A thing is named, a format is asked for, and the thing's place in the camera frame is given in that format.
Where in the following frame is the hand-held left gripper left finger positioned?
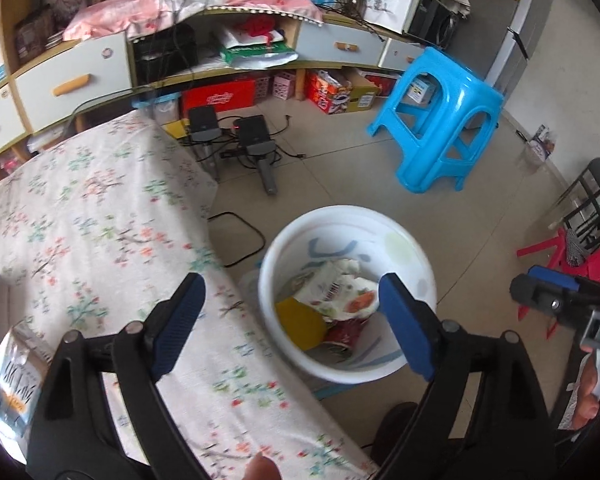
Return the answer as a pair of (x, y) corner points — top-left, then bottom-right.
(26, 273), (207, 480)

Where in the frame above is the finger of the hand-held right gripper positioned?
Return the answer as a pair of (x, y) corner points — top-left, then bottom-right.
(509, 265), (596, 322)

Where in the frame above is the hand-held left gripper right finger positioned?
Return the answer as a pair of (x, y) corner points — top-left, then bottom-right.
(377, 272), (558, 480)

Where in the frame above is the white plastic basin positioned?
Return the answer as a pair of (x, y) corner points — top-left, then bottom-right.
(257, 205), (437, 386)

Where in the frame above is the person's right hand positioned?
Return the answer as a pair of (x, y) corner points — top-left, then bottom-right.
(560, 352), (600, 431)

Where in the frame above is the person's left hand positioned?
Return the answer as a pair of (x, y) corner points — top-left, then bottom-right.
(244, 452), (282, 480)

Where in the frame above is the red plastic stool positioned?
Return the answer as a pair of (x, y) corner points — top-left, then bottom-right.
(517, 227), (581, 271)

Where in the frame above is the red crumpled wrapper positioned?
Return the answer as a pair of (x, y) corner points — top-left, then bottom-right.
(325, 317), (371, 356)

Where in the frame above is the white printed snack wrapper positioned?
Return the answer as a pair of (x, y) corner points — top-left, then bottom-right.
(292, 259), (381, 321)

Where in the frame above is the yellow flat packet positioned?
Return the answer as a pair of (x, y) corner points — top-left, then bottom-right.
(275, 297), (328, 352)

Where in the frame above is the black chair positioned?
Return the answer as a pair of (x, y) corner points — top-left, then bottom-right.
(555, 157), (600, 256)

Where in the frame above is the floral tablecloth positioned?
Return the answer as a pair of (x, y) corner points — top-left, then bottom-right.
(0, 110), (381, 480)

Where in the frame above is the small printed bag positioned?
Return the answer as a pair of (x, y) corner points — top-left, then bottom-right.
(525, 125), (556, 163)

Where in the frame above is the grey power strip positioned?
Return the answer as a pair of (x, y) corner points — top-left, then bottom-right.
(257, 155), (280, 196)

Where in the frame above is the silver snack packet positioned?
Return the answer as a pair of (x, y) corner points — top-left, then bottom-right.
(0, 322), (51, 446)

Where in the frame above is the small black floor speaker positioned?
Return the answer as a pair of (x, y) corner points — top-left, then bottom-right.
(187, 106), (222, 143)
(235, 115), (268, 156)

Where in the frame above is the blue plastic stool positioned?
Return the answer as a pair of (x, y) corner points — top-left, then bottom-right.
(366, 46), (505, 195)

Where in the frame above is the red flat box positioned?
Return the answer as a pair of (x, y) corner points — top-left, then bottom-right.
(181, 77), (257, 120)

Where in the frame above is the small white and blue box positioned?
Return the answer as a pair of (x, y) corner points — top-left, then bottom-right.
(405, 74), (436, 106)

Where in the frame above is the brown cardboard box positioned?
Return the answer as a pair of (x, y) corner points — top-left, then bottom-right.
(347, 67), (401, 111)

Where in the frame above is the red snack carton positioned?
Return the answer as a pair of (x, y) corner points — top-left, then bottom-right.
(305, 69), (353, 115)

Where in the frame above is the grey door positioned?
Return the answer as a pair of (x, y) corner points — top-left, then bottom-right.
(472, 0), (561, 96)

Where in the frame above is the pink patterned box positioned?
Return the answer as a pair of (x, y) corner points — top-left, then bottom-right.
(272, 71), (297, 101)

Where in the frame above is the wooden cabinet with white drawers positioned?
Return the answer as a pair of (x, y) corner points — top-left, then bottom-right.
(0, 0), (431, 171)

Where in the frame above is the black file tray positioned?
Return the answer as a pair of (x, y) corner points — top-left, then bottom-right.
(131, 22), (198, 86)

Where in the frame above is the green and white bag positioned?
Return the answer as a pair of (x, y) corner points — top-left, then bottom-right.
(219, 40), (298, 71)

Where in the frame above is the large black speaker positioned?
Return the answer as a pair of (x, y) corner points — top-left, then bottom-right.
(409, 0), (468, 51)

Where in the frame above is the red paper decoration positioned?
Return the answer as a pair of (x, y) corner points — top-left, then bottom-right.
(237, 15), (281, 43)

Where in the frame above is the pink cloth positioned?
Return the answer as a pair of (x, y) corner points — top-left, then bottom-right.
(62, 0), (326, 41)

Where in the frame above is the white printed box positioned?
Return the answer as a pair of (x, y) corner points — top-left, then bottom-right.
(365, 0), (423, 33)

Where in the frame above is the black floor cable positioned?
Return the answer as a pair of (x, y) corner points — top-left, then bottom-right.
(207, 212), (266, 268)

